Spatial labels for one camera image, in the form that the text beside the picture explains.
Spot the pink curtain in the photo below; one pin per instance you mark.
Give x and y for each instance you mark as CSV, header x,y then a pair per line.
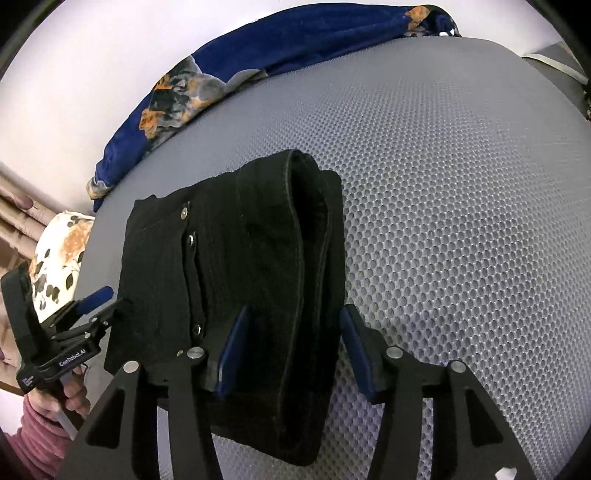
x,y
18,217

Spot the black pants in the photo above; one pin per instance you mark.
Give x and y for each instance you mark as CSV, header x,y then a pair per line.
x,y
258,258

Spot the blue floral blanket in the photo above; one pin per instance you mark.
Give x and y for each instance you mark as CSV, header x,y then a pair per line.
x,y
286,41

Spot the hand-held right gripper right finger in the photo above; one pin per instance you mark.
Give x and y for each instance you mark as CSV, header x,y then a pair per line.
x,y
358,355

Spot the white floral pillow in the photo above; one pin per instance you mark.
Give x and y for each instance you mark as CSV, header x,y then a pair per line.
x,y
60,244

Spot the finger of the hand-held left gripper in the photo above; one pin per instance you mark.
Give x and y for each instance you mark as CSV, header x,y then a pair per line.
x,y
97,323
94,297

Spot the grey sheet with beige band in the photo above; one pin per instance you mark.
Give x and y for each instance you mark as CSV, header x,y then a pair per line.
x,y
561,64

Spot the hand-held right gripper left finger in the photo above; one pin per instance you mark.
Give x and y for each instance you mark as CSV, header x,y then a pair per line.
x,y
233,355

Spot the person's left forearm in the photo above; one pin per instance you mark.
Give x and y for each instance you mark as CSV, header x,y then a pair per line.
x,y
32,438

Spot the person's left hand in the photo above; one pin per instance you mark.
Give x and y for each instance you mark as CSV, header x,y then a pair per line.
x,y
76,394

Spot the grey mesh mattress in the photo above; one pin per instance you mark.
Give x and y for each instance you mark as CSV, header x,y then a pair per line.
x,y
461,230

